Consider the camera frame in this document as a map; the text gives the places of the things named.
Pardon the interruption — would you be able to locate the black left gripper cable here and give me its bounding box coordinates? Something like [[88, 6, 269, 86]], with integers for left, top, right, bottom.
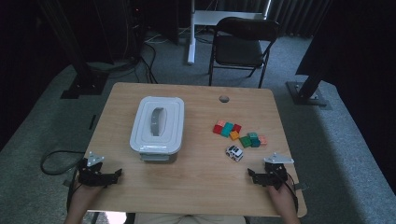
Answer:
[[40, 149, 87, 216]]

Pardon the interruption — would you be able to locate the person's right hand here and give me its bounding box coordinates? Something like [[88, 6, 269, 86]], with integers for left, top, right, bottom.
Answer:
[[268, 183, 297, 216]]

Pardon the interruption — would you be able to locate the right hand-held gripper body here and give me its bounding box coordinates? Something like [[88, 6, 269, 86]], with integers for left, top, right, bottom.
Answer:
[[263, 152, 294, 190]]

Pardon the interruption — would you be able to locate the white container lid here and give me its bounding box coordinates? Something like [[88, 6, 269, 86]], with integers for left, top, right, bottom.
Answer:
[[129, 95, 186, 156]]

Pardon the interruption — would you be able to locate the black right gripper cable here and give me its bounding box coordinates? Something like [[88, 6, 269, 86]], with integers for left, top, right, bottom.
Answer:
[[284, 172, 301, 216]]

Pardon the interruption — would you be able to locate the black floor cable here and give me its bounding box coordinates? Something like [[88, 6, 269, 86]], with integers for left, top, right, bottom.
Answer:
[[134, 41, 159, 85]]

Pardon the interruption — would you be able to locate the person's left hand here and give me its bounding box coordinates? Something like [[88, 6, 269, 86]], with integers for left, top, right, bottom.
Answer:
[[72, 186, 106, 204]]

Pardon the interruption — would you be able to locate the black folding chair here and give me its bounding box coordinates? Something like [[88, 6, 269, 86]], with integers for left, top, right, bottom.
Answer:
[[207, 17, 281, 89]]

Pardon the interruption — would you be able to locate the long teal toy block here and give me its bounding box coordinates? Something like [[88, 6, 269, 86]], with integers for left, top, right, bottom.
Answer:
[[220, 121, 234, 138]]

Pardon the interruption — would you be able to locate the clear storage container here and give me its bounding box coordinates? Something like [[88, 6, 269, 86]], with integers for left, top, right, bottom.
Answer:
[[136, 148, 179, 164]]

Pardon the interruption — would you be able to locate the dark curtain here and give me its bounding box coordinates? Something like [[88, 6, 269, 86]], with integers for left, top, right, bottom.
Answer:
[[214, 0, 331, 38]]

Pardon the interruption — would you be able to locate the white floor cable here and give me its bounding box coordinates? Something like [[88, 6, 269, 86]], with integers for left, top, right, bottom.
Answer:
[[144, 32, 171, 45]]

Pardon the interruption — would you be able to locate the dark equipment rack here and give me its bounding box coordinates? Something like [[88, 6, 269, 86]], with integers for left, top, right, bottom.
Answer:
[[92, 0, 148, 63]]

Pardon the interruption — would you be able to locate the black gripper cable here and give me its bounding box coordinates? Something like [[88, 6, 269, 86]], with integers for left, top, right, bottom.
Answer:
[[284, 172, 301, 216], [40, 149, 87, 216]]

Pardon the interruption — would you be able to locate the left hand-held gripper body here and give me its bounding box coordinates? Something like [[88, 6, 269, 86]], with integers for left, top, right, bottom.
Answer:
[[78, 151, 108, 188]]

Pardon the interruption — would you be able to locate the black metal stand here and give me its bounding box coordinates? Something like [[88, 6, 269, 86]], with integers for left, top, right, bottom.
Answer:
[[36, 0, 110, 100], [285, 62, 332, 108]]

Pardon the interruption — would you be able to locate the white desk frame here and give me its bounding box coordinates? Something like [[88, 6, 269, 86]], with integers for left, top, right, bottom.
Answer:
[[186, 0, 273, 65]]

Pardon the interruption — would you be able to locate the white toy car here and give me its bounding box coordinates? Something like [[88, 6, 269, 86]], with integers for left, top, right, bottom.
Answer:
[[225, 145, 245, 162]]

